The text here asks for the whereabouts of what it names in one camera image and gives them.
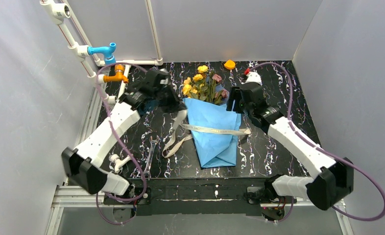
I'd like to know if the cream printed ribbon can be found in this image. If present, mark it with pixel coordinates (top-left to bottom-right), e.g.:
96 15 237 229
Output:
162 110 251 159

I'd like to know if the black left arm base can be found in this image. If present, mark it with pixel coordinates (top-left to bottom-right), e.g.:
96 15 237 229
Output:
103 184 152 222

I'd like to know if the yellow fake flower bunch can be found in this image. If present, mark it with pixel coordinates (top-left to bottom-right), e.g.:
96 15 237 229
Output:
181 65 217 104

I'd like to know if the blue plastic tap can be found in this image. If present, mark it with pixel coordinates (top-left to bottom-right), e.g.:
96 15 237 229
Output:
87 43 117 65

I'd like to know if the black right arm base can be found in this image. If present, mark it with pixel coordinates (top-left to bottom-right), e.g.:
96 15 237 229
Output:
243 186 297 224

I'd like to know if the blue wrapping paper sheet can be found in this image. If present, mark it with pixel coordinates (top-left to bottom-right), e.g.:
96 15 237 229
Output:
184 87 241 168

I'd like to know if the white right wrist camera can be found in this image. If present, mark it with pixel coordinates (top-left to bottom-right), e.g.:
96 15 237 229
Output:
244 68 262 85

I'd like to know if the white pvc pipe frame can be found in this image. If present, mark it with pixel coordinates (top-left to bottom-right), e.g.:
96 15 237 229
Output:
39 0 164 109

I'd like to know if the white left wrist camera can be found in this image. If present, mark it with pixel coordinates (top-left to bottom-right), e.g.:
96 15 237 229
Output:
160 78 168 86

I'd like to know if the aluminium extrusion frame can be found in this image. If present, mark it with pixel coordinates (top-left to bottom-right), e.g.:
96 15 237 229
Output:
45 70 115 235

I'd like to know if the brown pink fake flower bunch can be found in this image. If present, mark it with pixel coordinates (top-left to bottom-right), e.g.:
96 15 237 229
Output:
208 73 229 105

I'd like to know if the silver open-end wrench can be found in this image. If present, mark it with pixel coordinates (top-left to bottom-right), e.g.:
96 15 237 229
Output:
143 136 160 181

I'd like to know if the orange plastic piece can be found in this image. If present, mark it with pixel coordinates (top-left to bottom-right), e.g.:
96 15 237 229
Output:
223 60 236 70

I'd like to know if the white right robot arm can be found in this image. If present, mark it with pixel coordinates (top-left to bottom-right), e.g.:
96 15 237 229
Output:
227 82 354 211

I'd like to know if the small white pipe fitting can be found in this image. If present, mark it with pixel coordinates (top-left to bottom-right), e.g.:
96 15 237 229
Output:
109 154 131 174

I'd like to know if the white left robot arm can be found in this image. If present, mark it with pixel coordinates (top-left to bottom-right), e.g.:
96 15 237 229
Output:
61 69 186 196

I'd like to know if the orange plastic tap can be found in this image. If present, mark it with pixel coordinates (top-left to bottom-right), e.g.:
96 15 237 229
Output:
102 64 129 84

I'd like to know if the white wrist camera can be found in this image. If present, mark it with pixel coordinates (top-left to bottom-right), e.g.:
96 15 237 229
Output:
160 78 168 86
244 68 262 85

